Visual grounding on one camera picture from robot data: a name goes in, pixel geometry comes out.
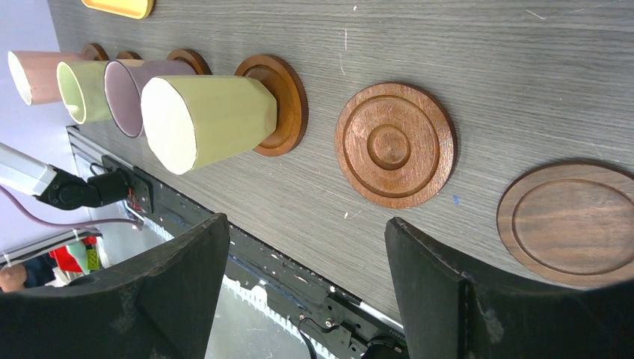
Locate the cream yellow cup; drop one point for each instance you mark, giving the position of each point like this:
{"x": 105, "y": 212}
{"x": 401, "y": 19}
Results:
{"x": 192, "y": 121}

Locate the light green mug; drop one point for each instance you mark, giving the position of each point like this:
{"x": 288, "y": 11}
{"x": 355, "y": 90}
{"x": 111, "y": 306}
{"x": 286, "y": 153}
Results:
{"x": 82, "y": 90}

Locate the mauve purple cup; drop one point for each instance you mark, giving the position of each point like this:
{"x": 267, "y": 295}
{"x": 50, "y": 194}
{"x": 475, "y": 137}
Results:
{"x": 124, "y": 81}

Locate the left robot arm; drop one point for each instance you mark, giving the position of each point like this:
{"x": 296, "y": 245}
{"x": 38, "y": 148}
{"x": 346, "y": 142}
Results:
{"x": 57, "y": 187}

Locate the dark brown coaster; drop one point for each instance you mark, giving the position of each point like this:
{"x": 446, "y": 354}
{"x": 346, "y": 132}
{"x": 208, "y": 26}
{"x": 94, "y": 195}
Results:
{"x": 571, "y": 223}

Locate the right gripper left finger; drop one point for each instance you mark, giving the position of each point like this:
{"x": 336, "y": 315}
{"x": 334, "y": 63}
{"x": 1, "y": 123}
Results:
{"x": 158, "y": 304}

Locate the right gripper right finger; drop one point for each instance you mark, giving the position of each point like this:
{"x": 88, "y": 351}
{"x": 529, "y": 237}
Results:
{"x": 453, "y": 305}

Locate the pink white cup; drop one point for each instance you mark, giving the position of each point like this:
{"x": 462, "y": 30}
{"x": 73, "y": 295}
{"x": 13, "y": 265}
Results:
{"x": 35, "y": 74}

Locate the yellow tray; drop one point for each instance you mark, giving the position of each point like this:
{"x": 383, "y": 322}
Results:
{"x": 134, "y": 9}

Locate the aluminium frame rail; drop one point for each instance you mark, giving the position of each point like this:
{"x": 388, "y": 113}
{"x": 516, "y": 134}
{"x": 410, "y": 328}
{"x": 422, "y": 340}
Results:
{"x": 67, "y": 234}

